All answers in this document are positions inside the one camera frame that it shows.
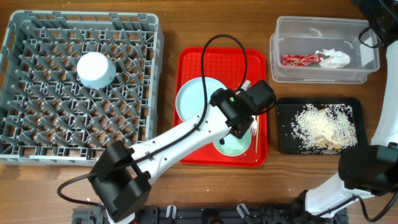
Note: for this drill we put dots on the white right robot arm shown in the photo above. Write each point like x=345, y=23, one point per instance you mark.
x=371, y=170

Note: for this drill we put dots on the red snack wrapper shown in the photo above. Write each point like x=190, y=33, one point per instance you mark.
x=300, y=60

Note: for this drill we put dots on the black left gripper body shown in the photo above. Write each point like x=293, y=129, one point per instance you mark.
x=241, y=135

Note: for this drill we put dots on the white plastic fork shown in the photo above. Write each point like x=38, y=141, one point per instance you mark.
x=254, y=125

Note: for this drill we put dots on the clear plastic waste bin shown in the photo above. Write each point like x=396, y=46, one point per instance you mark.
x=296, y=35

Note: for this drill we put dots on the white bowl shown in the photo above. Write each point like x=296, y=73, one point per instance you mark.
x=95, y=70

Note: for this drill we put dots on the black tray with rice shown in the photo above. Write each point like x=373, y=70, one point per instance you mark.
x=320, y=125

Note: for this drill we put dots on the red serving tray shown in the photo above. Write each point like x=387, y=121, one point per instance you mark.
x=227, y=66

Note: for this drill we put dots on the white napkin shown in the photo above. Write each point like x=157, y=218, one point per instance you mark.
x=333, y=59

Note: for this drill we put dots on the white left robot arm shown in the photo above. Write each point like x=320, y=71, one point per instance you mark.
x=122, y=178

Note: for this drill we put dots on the light blue plate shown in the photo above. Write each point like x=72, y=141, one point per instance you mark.
x=190, y=98

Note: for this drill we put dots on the grey dishwasher rack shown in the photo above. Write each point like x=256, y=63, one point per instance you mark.
x=48, y=117

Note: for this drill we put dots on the wooden chopstick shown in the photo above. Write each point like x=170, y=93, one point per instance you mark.
x=257, y=133

